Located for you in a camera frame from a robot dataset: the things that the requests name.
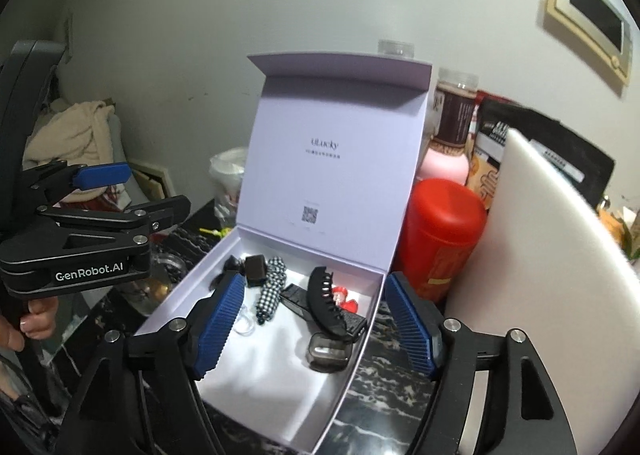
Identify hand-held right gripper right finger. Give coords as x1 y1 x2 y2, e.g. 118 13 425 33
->
384 271 578 455

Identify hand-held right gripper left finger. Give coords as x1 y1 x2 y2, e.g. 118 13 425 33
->
60 271 247 455

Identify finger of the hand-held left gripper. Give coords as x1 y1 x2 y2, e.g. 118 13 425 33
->
22 160 132 206
35 195 192 242

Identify clear plastic hair claw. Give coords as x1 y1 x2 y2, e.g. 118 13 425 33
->
231 302 258 336

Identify black bow hair clip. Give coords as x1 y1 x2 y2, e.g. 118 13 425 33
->
212 255 246 286

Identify checkered scrunchie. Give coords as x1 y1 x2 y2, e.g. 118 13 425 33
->
254 257 287 327

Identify red flower hair clip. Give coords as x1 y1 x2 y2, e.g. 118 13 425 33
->
330 285 360 313

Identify smoky square hair clip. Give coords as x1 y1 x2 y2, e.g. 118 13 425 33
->
307 332 351 373

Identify white gift box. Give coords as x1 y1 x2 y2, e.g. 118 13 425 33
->
134 52 433 453

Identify person's left hand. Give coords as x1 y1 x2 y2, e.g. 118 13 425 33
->
0 296 59 352

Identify cream fleece cloth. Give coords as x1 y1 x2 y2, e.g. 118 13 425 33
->
22 102 116 176

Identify glass mug with cartoon print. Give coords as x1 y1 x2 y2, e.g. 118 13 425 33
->
117 245 188 318

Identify plastic-wrapped white cup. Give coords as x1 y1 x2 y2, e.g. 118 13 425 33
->
210 147 248 231

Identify red canister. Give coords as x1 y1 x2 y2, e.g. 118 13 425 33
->
395 179 488 303

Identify white foam board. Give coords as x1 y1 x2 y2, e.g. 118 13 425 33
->
444 127 640 416

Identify orange patterned snack bag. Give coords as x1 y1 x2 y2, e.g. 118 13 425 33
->
465 145 507 212

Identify pink plastic container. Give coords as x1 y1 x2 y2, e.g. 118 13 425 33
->
415 144 472 186

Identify dark snack packages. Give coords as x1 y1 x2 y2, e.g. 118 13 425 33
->
434 69 481 148

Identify black snack bag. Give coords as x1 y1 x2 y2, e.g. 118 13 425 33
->
472 95 616 216

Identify wooden frame against wall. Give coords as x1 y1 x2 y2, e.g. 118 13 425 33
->
131 160 173 203

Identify cream picture frame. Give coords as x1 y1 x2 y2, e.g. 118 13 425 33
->
545 0 633 98

